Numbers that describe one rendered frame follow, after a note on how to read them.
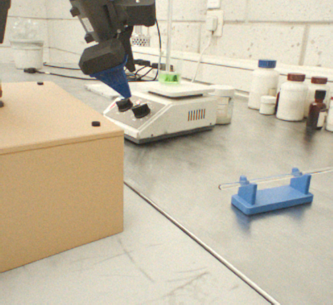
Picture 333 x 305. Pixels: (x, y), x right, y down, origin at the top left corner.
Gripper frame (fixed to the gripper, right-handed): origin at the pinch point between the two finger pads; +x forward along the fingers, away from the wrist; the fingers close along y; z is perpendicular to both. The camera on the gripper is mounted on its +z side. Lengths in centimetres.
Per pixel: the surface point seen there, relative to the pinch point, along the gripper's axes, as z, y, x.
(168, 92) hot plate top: 5.0, 2.5, 8.7
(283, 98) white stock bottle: 26.9, 18.0, 27.9
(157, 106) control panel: 2.4, 0.9, 9.8
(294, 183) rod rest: 19.8, -21.1, 13.8
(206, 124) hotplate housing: 9.3, 4.4, 19.2
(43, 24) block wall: -113, 227, 34
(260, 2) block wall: 32, 57, 18
